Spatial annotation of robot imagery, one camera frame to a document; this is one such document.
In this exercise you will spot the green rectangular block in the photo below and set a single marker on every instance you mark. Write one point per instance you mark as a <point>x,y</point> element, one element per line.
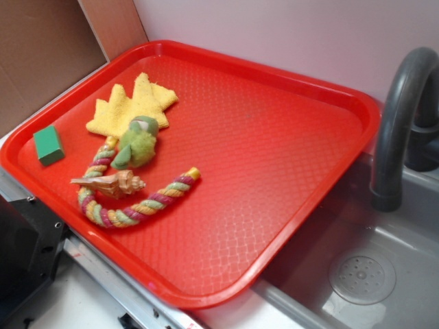
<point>48,145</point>

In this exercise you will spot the green plush toy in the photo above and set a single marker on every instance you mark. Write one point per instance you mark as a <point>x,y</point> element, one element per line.
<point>137,144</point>

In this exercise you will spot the brown conch seashell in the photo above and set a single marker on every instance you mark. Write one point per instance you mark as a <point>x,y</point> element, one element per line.
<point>116,186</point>

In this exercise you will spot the yellow star-shaped cloth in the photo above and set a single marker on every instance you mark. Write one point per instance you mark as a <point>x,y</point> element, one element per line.
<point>112,117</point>

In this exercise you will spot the grey plastic sink basin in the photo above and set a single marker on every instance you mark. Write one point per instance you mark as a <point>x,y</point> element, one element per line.
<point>297,279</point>

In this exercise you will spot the round sink drain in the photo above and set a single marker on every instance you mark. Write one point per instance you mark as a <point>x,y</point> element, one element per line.
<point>362,280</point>

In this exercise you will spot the grey curved faucet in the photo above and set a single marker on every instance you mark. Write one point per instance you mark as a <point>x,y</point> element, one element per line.
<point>408,133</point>

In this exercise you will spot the brown cardboard panel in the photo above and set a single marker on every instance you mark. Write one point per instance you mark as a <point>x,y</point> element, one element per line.
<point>48,46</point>

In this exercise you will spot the multicolour twisted rope toy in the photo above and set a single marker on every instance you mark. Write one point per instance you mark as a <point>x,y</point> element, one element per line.
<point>136,213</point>

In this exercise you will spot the black metal bracket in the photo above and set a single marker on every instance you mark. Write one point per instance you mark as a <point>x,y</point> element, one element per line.
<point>32,238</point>

